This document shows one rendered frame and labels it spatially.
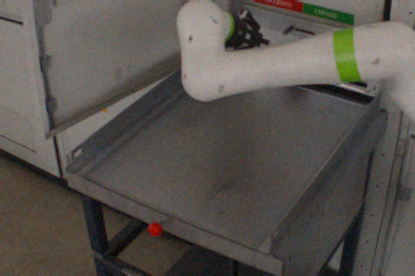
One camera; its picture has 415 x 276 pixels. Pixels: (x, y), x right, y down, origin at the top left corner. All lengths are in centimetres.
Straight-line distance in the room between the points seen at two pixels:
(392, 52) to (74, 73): 90
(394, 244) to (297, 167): 62
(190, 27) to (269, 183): 42
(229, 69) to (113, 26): 53
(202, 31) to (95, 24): 44
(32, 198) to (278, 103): 145
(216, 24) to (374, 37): 36
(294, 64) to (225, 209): 37
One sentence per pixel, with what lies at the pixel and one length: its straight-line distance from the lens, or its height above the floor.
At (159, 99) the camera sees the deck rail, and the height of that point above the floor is 86.
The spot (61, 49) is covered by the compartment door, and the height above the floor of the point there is 107.
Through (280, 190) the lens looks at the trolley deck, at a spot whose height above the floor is 85.
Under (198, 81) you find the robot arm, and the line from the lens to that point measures 146.
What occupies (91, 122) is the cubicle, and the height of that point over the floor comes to 45.
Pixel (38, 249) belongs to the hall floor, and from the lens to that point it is 272.
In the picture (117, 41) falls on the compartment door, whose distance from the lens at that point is 190.
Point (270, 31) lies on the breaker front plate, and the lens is 201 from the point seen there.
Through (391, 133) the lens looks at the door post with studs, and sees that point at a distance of 194.
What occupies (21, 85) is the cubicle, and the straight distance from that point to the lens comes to 284.
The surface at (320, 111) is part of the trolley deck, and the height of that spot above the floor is 85.
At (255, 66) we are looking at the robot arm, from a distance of 142.
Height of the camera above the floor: 183
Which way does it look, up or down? 32 degrees down
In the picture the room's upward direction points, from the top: 2 degrees clockwise
